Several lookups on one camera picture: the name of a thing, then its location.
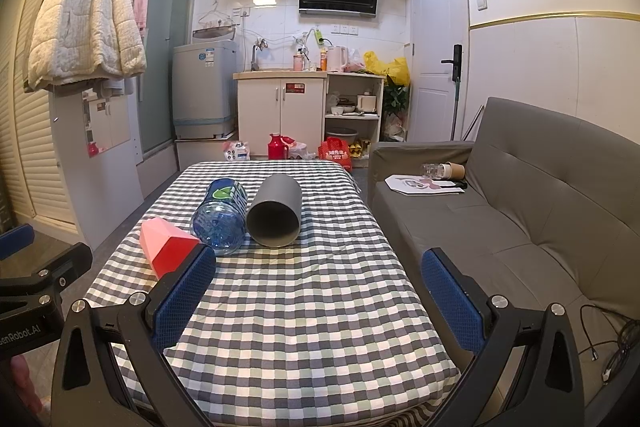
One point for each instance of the white door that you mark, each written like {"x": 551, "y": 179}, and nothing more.
{"x": 435, "y": 32}

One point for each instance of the white wall sockets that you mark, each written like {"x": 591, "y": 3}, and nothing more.
{"x": 345, "y": 30}

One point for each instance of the green power strip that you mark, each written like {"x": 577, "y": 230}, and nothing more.
{"x": 317, "y": 38}

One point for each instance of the red plastic bag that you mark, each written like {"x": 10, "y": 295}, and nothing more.
{"x": 335, "y": 153}

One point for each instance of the grey cylindrical tube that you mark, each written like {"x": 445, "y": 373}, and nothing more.
{"x": 280, "y": 199}

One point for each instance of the red thermos jug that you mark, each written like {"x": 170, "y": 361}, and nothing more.
{"x": 277, "y": 148}

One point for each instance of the blue water bottle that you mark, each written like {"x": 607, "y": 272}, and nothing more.
{"x": 220, "y": 222}

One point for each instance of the green plant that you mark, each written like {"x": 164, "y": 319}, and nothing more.
{"x": 396, "y": 99}

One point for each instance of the metal faucet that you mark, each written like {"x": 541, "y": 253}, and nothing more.
{"x": 255, "y": 54}

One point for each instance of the black door lock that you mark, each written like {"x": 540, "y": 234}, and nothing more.
{"x": 456, "y": 57}

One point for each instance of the white electric kettle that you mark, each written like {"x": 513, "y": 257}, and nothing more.
{"x": 337, "y": 59}

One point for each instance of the louvred wardrobe door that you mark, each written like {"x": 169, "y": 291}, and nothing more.
{"x": 30, "y": 147}

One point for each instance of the red pink box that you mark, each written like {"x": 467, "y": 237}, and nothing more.
{"x": 165, "y": 247}

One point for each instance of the cream quilted jacket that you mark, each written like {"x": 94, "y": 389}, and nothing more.
{"x": 85, "y": 17}

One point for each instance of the pink bottle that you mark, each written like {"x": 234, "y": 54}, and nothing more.
{"x": 299, "y": 62}

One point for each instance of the yellow plastic bag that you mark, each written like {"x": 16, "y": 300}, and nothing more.
{"x": 395, "y": 69}

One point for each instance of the grey washing machine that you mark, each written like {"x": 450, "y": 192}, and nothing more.
{"x": 200, "y": 92}

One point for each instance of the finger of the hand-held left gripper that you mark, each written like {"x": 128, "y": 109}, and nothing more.
{"x": 52, "y": 268}
{"x": 15, "y": 240}

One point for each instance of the frosted glass door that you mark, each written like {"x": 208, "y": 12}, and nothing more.
{"x": 165, "y": 57}

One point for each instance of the white bowl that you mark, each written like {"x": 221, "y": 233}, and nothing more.
{"x": 342, "y": 110}

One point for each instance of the checkered tablecloth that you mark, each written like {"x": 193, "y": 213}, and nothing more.
{"x": 300, "y": 312}

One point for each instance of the white printed paper sheet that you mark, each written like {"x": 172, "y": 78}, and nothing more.
{"x": 405, "y": 185}

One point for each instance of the pink towel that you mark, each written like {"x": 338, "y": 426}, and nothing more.
{"x": 141, "y": 4}

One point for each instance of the white sink cabinet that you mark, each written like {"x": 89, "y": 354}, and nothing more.
{"x": 260, "y": 107}

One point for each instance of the grey basin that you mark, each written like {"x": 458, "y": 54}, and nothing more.
{"x": 342, "y": 132}

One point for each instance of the brown paper cup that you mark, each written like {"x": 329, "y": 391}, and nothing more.
{"x": 452, "y": 170}

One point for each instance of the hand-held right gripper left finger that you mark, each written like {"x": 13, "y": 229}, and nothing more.
{"x": 182, "y": 297}

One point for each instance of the clear plastic bottle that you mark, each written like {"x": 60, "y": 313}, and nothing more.
{"x": 431, "y": 170}

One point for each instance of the tissue pack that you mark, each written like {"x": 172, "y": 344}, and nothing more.
{"x": 236, "y": 152}

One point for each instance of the open white shelf unit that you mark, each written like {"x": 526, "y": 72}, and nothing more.
{"x": 380, "y": 107}

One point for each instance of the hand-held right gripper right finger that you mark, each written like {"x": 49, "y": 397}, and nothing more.
{"x": 450, "y": 302}

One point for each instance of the white pot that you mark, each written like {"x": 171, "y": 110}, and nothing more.
{"x": 366, "y": 103}

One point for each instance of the grey sofa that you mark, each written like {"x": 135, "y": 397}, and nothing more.
{"x": 500, "y": 227}

